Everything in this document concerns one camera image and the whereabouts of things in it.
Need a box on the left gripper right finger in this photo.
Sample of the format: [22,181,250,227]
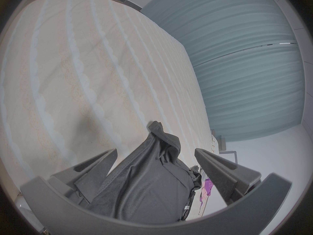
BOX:
[194,148,262,203]

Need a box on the black T-shirt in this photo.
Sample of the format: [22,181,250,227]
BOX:
[73,121,203,223]

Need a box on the white printed pillow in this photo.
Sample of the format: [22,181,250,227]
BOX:
[211,134,220,156]

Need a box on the purple satin garment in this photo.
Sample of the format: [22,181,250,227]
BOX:
[199,179,214,205]

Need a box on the blue-green curtain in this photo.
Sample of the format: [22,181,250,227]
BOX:
[141,0,297,65]
[193,43,306,142]

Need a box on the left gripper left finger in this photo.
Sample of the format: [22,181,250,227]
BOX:
[50,148,118,204]

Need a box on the bed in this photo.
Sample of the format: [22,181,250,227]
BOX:
[0,0,238,226]

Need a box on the black shiny garment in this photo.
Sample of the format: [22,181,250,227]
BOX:
[190,170,203,189]

